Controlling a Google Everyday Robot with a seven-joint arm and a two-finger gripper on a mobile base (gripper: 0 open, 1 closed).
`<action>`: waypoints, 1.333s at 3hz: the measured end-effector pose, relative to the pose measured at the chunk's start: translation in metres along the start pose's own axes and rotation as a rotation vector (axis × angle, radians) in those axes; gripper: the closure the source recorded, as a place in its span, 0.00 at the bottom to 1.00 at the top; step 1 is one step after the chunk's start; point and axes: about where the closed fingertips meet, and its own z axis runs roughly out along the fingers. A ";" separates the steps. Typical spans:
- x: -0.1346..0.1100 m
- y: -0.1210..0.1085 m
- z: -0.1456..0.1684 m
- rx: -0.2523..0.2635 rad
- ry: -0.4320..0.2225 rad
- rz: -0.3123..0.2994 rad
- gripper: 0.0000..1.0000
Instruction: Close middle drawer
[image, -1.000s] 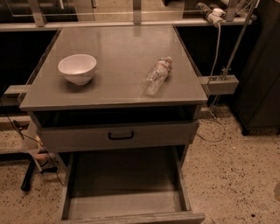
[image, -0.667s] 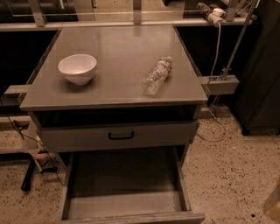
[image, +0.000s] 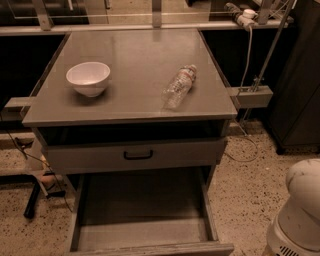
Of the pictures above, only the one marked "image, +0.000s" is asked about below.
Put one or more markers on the grey top drawer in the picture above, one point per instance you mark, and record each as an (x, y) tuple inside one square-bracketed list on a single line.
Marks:
[(142, 155)]

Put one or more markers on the grey bracket block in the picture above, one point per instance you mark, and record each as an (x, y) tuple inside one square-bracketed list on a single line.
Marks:
[(247, 98), (16, 108)]

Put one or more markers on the grey drawer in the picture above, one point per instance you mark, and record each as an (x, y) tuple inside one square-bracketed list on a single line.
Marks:
[(142, 155), (162, 212)]

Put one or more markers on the grey drawer cabinet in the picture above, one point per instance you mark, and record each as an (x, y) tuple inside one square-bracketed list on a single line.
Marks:
[(142, 63)]

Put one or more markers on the black bar on floor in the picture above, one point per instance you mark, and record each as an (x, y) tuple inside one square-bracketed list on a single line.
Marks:
[(30, 208)]

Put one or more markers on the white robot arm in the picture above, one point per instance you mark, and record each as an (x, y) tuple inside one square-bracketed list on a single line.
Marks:
[(295, 230)]

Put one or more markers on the dark cabinet right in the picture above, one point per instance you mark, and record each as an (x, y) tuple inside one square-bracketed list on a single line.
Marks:
[(293, 115)]

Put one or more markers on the grey bracket block right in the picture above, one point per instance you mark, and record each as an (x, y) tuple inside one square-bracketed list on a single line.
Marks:
[(247, 98)]

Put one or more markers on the grey bracket block left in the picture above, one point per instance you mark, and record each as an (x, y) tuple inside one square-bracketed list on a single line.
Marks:
[(16, 108)]

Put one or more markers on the white bowl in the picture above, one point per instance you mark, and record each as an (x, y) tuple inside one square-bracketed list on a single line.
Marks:
[(89, 79)]

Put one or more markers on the clear plastic water bottle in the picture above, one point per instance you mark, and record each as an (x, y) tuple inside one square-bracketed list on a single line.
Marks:
[(174, 93)]

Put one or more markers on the white power strip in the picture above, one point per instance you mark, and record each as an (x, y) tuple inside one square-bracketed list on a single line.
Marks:
[(244, 18)]

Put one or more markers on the metal tripod rod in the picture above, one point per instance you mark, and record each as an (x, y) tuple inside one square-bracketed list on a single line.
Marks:
[(269, 9)]

